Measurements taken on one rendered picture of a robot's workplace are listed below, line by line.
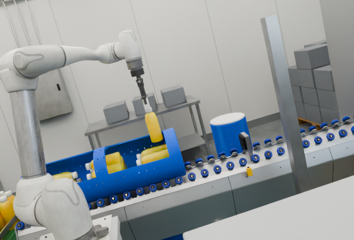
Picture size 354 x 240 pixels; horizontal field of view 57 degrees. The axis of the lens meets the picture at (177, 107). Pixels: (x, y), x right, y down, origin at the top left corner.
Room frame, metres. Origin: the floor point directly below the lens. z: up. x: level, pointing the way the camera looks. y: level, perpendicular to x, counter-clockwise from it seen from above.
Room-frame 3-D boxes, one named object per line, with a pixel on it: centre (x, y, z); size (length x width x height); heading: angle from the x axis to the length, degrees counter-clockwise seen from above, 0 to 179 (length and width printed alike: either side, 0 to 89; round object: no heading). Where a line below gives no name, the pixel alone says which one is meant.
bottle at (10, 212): (1.81, 1.12, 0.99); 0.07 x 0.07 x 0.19
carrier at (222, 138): (2.49, -0.36, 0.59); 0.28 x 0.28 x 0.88
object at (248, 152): (1.83, -0.34, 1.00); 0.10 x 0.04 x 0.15; 3
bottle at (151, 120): (1.81, 0.16, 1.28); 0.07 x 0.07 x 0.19
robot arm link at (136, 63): (1.81, 0.16, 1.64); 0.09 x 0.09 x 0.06
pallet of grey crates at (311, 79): (4.48, -2.23, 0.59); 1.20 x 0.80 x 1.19; 7
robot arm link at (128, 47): (1.82, 0.17, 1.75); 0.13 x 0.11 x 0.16; 54
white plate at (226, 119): (2.49, -0.36, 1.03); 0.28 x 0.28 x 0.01
